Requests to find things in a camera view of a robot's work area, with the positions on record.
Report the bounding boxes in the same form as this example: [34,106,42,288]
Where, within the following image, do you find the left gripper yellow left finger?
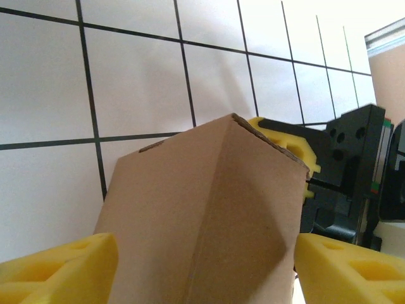
[0,232,120,304]

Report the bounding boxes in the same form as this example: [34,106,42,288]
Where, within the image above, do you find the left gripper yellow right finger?
[294,233,405,304]

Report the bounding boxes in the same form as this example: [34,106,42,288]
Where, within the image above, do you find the brown cardboard box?
[93,113,311,304]

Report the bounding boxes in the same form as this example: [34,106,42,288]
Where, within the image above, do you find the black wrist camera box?
[378,119,405,222]

